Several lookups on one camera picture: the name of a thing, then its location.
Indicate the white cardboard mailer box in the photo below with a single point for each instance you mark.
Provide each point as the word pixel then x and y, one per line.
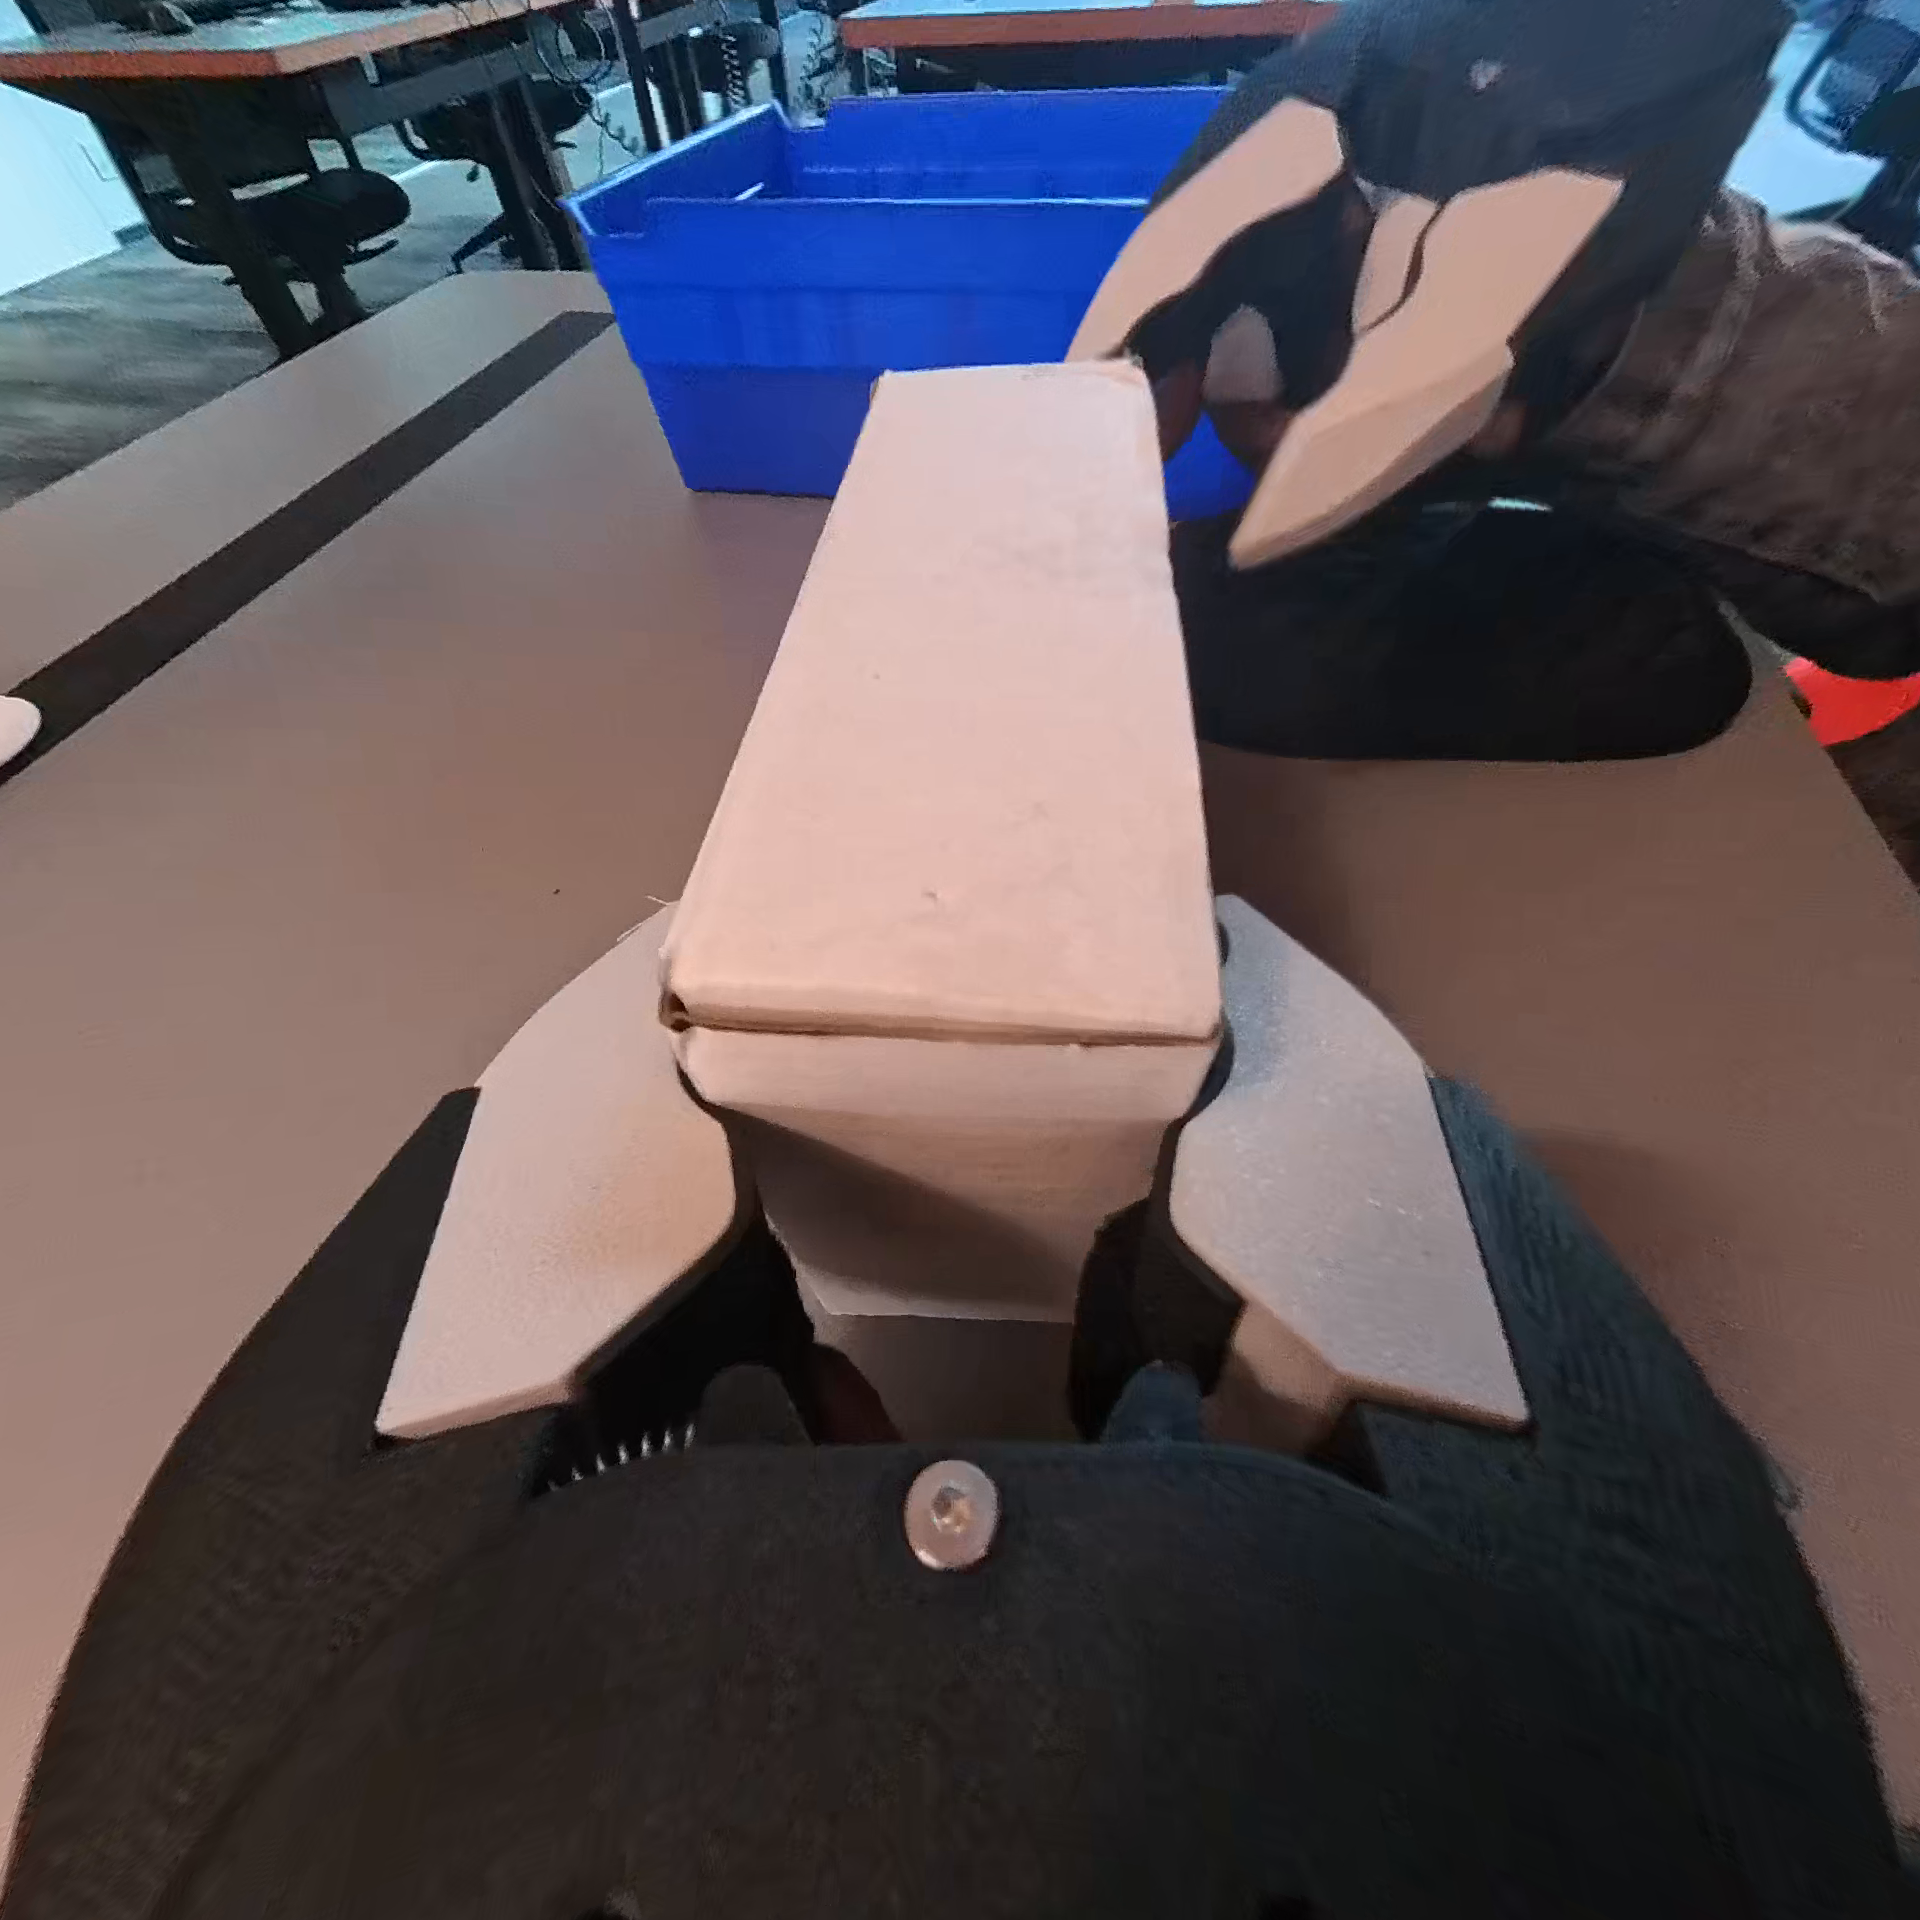
pixel 976 721

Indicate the white-based document stand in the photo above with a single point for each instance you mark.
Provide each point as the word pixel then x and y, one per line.
pixel 16 730

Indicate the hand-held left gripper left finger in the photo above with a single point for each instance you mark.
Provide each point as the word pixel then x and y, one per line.
pixel 557 1231

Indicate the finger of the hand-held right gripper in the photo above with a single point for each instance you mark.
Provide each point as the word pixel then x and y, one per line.
pixel 1442 344
pixel 1216 224

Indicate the orange traffic cone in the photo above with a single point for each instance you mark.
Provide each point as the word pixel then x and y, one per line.
pixel 1861 704

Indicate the blue plastic bin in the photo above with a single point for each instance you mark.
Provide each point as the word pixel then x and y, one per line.
pixel 841 301

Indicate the wood-topped office desk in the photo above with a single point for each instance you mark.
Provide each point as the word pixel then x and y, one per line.
pixel 226 51

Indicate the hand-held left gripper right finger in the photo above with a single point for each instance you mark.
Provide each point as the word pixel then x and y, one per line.
pixel 1335 1200

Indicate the grey desk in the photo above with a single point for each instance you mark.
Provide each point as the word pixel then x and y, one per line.
pixel 376 751

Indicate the black office chair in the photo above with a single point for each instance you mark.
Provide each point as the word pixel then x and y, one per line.
pixel 287 210

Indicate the person's right forearm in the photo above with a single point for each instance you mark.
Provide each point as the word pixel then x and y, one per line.
pixel 1769 390

